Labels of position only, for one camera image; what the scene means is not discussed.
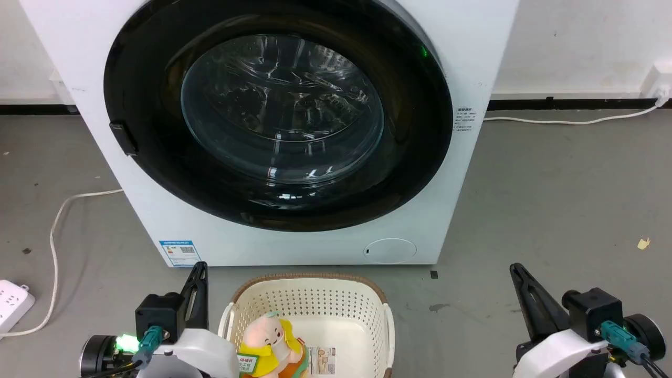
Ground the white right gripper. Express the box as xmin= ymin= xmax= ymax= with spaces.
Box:
xmin=509 ymin=262 xmax=612 ymax=378

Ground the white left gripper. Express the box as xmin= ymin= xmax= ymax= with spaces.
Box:
xmin=138 ymin=261 xmax=240 ymax=378

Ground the white front-load washing machine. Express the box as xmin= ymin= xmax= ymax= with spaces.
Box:
xmin=19 ymin=0 xmax=520 ymax=268

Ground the black round glass washer door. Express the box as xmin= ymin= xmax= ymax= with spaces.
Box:
xmin=103 ymin=0 xmax=454 ymax=233

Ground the blue energy label sticker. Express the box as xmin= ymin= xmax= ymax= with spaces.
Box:
xmin=159 ymin=240 xmax=202 ymax=268

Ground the pink yellow plush doll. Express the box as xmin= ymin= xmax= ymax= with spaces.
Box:
xmin=237 ymin=311 xmax=309 ymax=378

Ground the paper label in basket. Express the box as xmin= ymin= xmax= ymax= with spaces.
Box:
xmin=307 ymin=345 xmax=338 ymax=376

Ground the cream plastic laundry basket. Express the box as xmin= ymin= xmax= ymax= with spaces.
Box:
xmin=218 ymin=272 xmax=395 ymax=378

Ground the round white filter cover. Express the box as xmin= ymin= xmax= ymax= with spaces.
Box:
xmin=363 ymin=238 xmax=418 ymax=264

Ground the white power strip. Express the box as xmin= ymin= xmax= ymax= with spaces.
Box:
xmin=0 ymin=280 xmax=36 ymax=335

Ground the white text sticker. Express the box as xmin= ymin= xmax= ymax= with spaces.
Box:
xmin=455 ymin=107 xmax=477 ymax=136

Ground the teal left camera connector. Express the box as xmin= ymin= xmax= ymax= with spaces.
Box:
xmin=132 ymin=325 xmax=164 ymax=365

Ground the teal camera connector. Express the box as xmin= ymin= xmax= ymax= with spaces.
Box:
xmin=132 ymin=325 xmax=164 ymax=365
xmin=600 ymin=321 xmax=650 ymax=364

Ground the teal right camera connector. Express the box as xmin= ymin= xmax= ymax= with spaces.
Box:
xmin=600 ymin=321 xmax=650 ymax=364

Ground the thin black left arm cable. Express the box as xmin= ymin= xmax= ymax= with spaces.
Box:
xmin=79 ymin=360 xmax=143 ymax=378

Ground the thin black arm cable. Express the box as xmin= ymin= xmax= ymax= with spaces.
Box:
xmin=79 ymin=360 xmax=143 ymax=378
xmin=638 ymin=351 xmax=672 ymax=378

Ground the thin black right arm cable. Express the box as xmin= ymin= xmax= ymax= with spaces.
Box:
xmin=638 ymin=351 xmax=672 ymax=378

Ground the white power strip cable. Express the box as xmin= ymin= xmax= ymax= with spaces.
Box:
xmin=0 ymin=188 xmax=124 ymax=338

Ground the white washer power cable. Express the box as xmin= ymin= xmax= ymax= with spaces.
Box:
xmin=483 ymin=104 xmax=660 ymax=126

